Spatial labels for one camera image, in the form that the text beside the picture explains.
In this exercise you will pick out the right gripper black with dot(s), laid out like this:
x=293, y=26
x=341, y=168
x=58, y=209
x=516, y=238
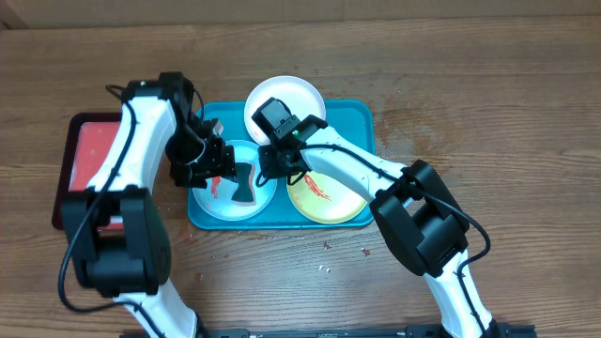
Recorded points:
x=275, y=170

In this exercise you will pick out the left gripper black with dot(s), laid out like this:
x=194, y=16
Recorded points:
x=222, y=162

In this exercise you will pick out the dark green sponge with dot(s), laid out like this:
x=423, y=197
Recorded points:
x=244, y=194

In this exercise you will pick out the light blue plate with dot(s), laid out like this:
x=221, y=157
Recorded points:
x=214, y=202

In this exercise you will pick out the white plate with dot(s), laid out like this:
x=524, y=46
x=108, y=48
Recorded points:
x=300, y=97

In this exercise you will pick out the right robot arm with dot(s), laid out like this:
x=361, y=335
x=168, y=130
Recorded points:
x=423, y=226

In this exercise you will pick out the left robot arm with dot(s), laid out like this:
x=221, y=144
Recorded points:
x=118, y=250

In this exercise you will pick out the dark tray with red liquid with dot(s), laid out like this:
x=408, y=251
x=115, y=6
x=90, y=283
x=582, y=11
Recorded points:
x=89, y=140

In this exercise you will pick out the yellow-green plate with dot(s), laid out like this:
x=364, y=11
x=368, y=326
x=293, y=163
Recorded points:
x=323, y=199

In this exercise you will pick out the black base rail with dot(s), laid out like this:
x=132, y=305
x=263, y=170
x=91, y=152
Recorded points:
x=499, y=330

